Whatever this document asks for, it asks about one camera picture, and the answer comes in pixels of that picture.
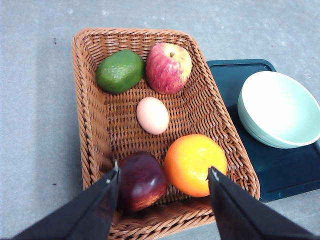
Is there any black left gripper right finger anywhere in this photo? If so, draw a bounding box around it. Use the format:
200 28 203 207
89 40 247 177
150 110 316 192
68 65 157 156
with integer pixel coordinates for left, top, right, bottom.
208 166 320 240

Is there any dark teal rectangular tray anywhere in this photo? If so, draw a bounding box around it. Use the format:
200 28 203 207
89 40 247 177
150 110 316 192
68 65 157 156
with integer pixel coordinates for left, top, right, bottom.
207 59 320 202

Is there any brown wicker basket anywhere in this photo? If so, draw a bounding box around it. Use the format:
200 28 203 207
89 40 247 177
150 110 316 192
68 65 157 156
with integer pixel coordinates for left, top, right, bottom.
72 28 260 237

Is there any orange mandarin fruit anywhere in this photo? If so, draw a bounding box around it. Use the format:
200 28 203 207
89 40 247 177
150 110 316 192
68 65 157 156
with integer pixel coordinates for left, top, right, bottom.
164 134 228 198

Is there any dark purple plum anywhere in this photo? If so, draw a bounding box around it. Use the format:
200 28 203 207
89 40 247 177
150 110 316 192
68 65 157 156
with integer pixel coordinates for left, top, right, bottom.
119 151 167 212

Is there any red yellow apple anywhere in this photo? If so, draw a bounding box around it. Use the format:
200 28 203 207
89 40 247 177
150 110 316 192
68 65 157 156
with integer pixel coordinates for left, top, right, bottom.
146 42 193 95

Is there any beige brown egg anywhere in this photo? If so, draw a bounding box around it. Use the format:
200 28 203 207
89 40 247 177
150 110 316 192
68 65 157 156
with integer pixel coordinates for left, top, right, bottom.
136 96 170 136

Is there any light green ceramic bowl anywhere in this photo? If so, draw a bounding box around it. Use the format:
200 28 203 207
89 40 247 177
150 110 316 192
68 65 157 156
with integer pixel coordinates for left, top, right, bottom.
237 71 320 149

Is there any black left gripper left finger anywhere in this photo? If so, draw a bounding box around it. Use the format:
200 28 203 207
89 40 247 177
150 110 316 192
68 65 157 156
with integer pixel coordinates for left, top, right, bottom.
12 160 121 240

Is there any green avocado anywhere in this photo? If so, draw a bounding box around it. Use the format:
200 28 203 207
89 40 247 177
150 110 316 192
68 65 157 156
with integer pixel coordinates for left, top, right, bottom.
96 49 146 94

